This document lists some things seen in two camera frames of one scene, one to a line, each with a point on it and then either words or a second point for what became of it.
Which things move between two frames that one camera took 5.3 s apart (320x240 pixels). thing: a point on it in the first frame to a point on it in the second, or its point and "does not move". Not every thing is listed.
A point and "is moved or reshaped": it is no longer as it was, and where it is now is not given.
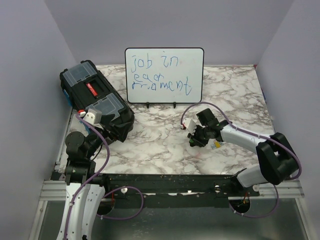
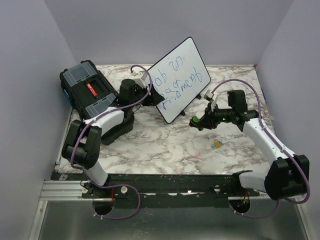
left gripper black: (121, 129) to (154, 98)
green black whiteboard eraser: (192, 143) is moved or reshaped
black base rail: (179, 186) does not move
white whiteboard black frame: (164, 75) is moved or reshaped
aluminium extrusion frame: (52, 190) does not move
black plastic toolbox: (86, 88) does not move
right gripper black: (201, 143) to (209, 118)
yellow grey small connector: (216, 144) does not move
